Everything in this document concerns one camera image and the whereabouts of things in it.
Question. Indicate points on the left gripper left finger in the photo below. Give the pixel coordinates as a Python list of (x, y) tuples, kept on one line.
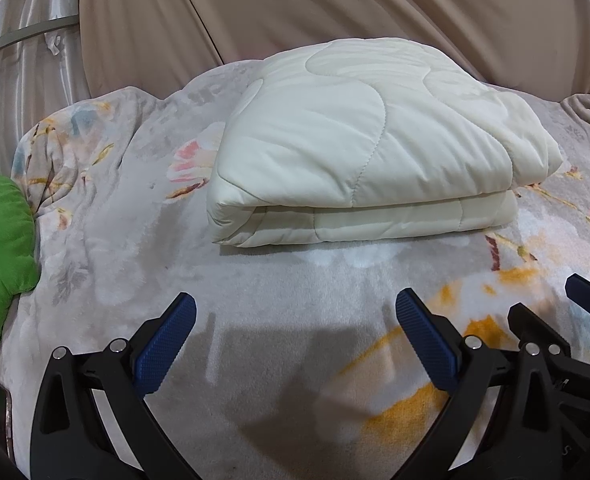
[(91, 420)]

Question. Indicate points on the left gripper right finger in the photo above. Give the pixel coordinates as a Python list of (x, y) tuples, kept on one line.
[(464, 367)]

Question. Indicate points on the cream quilted jacket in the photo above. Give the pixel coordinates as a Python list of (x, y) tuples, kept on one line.
[(371, 139)]

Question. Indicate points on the smartphone with dark screen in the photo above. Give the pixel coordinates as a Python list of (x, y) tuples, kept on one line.
[(6, 425)]

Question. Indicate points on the grey floral fleece blanket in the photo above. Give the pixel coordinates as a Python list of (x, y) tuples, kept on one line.
[(297, 367)]

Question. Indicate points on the beige curtain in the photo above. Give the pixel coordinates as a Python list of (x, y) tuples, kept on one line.
[(538, 46)]

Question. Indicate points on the silver satin curtain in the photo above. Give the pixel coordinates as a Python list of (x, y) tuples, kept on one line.
[(41, 67)]

